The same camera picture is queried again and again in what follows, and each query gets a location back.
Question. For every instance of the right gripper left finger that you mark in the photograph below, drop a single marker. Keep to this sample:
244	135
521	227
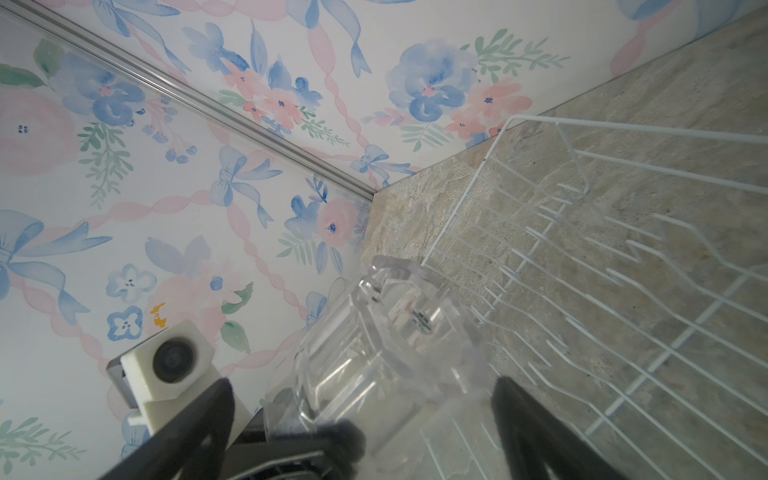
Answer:
191	446

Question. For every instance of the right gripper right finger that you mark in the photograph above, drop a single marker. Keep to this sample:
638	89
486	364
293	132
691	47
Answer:
536	444

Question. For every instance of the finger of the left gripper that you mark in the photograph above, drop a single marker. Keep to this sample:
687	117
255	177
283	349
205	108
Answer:
331	453

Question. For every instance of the clear glass cup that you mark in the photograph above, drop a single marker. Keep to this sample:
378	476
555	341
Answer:
391	357

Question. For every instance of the white wire dish rack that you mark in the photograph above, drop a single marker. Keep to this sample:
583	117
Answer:
619	275

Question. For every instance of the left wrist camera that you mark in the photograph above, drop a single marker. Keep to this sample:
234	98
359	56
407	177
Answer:
163	374

